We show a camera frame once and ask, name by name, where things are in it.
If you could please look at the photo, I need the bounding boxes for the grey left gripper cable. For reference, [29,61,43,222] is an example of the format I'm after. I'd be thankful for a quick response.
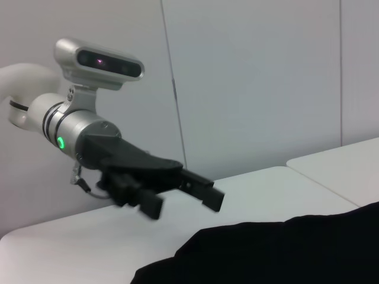
[69,162,119,201]

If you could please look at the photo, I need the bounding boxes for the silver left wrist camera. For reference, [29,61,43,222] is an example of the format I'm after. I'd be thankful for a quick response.
[54,37,145,115]

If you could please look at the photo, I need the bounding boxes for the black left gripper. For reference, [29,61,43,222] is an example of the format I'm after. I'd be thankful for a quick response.
[75,134,226,221]

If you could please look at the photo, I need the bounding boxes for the black shirt with FREE print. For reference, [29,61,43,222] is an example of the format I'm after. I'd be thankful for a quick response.
[130,201,379,284]

